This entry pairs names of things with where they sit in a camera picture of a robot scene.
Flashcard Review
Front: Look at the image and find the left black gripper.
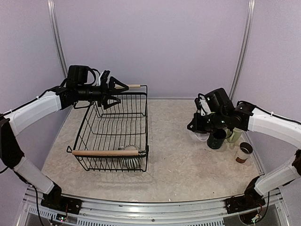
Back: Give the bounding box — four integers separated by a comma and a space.
76, 76, 129, 109

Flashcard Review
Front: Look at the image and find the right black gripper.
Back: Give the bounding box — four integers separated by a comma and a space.
188, 110, 228, 134

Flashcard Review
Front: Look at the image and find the white ceramic bowl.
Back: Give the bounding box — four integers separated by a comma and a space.
190, 131, 209, 142

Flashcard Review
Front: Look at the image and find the dark green mug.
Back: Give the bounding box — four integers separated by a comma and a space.
207, 129, 227, 150

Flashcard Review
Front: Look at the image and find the light green mug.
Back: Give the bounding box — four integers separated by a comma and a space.
226, 128, 243, 143

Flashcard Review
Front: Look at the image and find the black wire dish rack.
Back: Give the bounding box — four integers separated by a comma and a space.
66, 85, 149, 172

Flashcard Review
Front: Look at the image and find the white brown cup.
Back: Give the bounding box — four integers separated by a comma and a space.
235, 142, 253, 163

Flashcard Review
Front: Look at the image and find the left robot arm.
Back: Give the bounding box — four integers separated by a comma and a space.
0, 65, 129, 211

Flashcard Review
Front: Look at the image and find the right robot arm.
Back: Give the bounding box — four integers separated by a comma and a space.
187, 88, 301, 213

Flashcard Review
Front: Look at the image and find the black white striped bowl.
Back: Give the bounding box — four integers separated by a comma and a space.
118, 145, 142, 170

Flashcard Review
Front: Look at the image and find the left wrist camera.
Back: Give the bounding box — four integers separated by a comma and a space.
97, 70, 110, 86

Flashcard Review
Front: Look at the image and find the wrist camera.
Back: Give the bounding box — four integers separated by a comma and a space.
194, 93, 212, 116
97, 70, 110, 86

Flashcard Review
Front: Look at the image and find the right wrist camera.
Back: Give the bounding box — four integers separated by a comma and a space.
194, 93, 212, 116

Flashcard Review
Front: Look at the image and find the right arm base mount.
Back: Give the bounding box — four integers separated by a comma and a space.
224, 177, 266, 214

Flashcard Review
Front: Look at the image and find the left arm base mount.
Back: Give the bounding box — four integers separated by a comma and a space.
41, 183, 82, 215

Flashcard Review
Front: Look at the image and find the right aluminium corner post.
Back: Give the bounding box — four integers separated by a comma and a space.
229, 0, 255, 100

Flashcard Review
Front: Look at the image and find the aluminium front rail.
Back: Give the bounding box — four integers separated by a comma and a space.
16, 197, 289, 226

